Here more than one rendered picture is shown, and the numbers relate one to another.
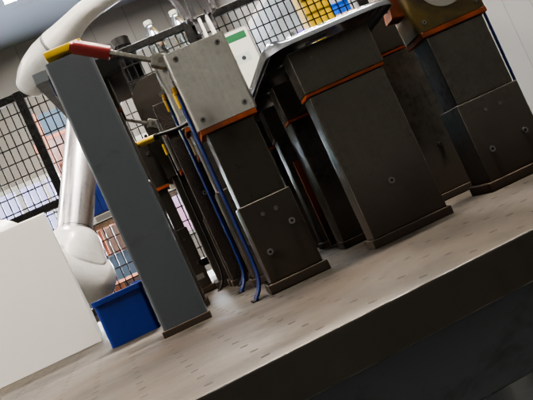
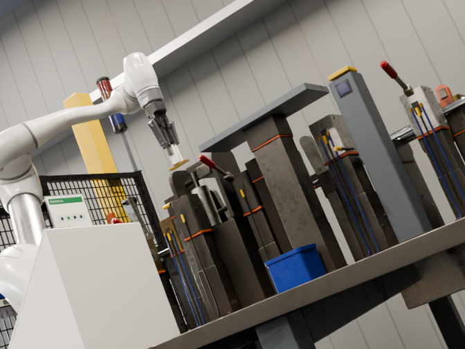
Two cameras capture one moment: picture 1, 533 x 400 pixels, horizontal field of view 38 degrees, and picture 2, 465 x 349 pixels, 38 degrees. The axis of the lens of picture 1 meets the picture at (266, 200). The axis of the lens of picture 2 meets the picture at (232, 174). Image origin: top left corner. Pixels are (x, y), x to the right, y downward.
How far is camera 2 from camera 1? 1.77 m
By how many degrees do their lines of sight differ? 53
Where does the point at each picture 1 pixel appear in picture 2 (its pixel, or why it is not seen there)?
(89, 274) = not seen: hidden behind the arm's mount
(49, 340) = (152, 324)
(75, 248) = not seen: hidden behind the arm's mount
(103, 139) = (378, 120)
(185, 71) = (428, 96)
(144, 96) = (216, 159)
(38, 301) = (143, 289)
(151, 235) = (406, 179)
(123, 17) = not seen: outside the picture
